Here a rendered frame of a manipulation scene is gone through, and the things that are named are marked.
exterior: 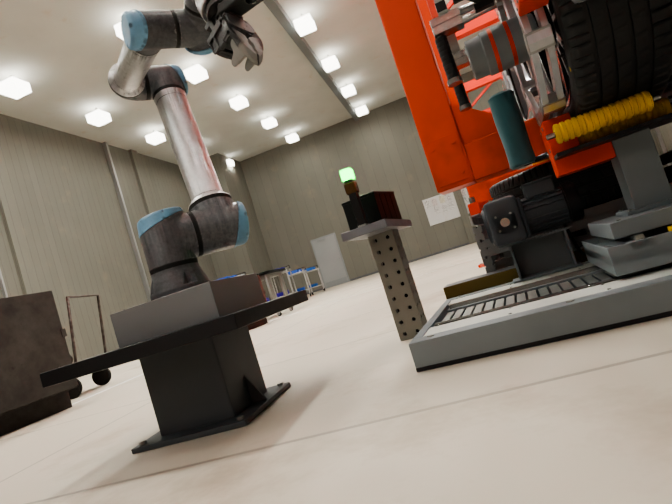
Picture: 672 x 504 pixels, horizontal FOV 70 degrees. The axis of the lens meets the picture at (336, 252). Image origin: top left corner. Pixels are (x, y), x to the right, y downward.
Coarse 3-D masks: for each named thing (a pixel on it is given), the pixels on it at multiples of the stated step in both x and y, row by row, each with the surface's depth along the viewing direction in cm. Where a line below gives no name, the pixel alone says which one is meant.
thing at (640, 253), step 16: (592, 240) 169; (608, 240) 150; (624, 240) 132; (640, 240) 121; (656, 240) 120; (592, 256) 155; (608, 256) 126; (624, 256) 123; (640, 256) 122; (656, 256) 120; (624, 272) 123
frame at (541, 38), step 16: (512, 0) 129; (544, 16) 124; (528, 32) 126; (544, 32) 124; (528, 48) 127; (544, 48) 126; (528, 64) 172; (528, 80) 173; (560, 80) 132; (528, 96) 168; (544, 96) 136; (560, 96) 136; (544, 112) 139; (560, 112) 145
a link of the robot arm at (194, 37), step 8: (184, 8) 120; (184, 16) 120; (192, 16) 119; (200, 16) 119; (184, 24) 120; (192, 24) 120; (200, 24) 120; (184, 32) 120; (192, 32) 121; (200, 32) 122; (208, 32) 123; (184, 40) 122; (192, 40) 123; (200, 40) 124; (192, 48) 126; (200, 48) 126; (208, 48) 126
